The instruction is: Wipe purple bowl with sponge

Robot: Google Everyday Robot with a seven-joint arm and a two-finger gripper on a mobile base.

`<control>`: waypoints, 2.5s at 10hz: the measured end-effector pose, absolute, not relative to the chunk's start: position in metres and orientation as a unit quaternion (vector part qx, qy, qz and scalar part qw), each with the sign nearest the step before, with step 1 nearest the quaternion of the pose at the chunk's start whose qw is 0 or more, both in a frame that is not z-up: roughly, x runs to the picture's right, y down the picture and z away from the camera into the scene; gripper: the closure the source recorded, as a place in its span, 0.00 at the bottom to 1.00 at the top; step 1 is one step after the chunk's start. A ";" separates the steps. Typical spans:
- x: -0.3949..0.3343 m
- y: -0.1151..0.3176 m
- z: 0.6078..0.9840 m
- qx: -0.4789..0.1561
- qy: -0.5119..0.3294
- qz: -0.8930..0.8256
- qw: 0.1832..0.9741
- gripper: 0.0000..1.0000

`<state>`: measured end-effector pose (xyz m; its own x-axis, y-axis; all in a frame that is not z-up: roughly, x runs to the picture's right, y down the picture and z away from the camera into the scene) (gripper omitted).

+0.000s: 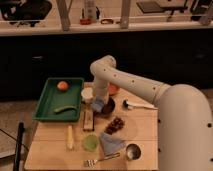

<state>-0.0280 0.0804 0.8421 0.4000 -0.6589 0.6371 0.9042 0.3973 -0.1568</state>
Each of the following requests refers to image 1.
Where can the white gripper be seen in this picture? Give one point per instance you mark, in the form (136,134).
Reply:
(100,89)

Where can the blue sponge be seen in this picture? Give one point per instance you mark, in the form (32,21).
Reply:
(97,105)

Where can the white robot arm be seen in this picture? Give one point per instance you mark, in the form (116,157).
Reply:
(185,131)

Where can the dark purple bowl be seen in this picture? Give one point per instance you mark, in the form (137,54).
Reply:
(108,109)

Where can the white cup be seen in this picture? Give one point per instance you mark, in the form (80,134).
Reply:
(87,95)

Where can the wooden block brush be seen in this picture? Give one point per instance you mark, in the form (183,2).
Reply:
(88,124)

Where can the orange fruit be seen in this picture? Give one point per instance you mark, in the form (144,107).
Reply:
(62,86)

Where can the bunch of dark grapes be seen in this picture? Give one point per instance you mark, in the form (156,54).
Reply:
(115,125)

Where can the green chili pepper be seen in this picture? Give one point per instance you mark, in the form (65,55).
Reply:
(64,108)

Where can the green plastic tray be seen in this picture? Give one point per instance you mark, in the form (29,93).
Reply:
(52,98)

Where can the green cup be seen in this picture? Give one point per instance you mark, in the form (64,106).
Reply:
(90,142)

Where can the blue folded cloth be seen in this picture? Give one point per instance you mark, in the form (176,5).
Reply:
(111,144)

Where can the metal measuring cup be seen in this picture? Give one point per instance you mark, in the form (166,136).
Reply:
(133,152)

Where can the metal fork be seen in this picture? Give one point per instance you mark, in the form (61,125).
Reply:
(92,162)

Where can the black office chair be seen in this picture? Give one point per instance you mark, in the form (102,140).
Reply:
(30,12)

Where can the black pole stand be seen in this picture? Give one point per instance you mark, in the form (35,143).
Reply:
(17,157)

